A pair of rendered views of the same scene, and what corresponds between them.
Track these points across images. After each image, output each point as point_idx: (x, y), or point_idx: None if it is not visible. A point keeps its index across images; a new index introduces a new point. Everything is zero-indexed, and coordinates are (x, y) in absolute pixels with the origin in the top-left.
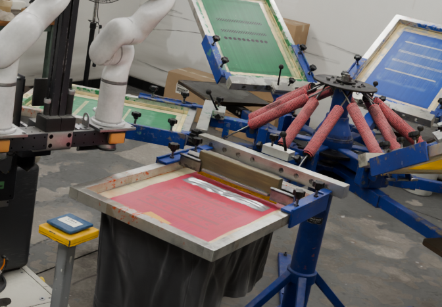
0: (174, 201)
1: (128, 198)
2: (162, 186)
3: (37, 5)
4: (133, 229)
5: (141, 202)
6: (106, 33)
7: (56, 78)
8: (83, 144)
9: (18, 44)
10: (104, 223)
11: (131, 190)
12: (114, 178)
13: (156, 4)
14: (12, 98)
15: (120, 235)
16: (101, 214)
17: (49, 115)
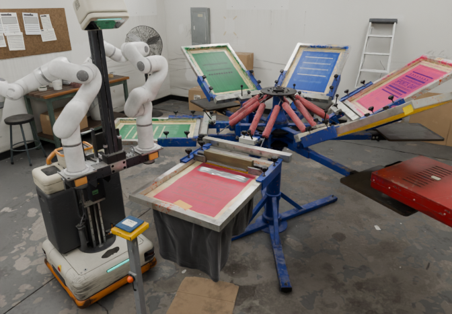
0: (193, 187)
1: (165, 192)
2: (185, 177)
3: (80, 93)
4: None
5: (173, 193)
6: (130, 99)
7: (107, 132)
8: (134, 164)
9: (72, 122)
10: (155, 210)
11: (167, 186)
12: (156, 181)
13: (157, 74)
14: (81, 151)
15: (165, 216)
16: None
17: (108, 154)
